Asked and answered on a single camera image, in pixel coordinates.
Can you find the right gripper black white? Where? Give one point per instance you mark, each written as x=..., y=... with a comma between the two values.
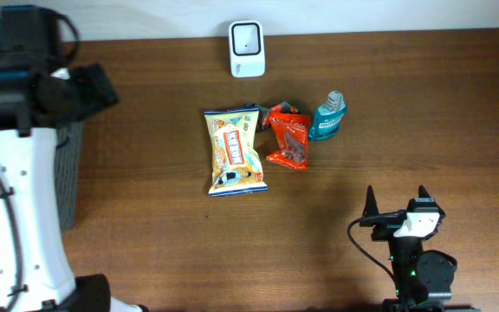
x=386, y=224

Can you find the grey plastic basket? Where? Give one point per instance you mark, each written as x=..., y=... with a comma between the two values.
x=67, y=159

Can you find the beige wet wipes pack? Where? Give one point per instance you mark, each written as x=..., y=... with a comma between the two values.
x=236, y=165

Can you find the orange red snack bag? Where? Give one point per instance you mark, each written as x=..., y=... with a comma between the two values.
x=291, y=132

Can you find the white barcode scanner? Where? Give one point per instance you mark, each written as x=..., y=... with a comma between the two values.
x=247, y=50

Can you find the teal Listerine mouthwash bottle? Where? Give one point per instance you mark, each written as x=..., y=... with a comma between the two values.
x=327, y=117

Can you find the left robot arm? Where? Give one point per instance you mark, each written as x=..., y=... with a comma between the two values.
x=40, y=92

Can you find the black red snack wrapper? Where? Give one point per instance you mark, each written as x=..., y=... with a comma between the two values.
x=265, y=112

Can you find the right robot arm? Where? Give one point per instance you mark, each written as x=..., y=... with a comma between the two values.
x=422, y=278

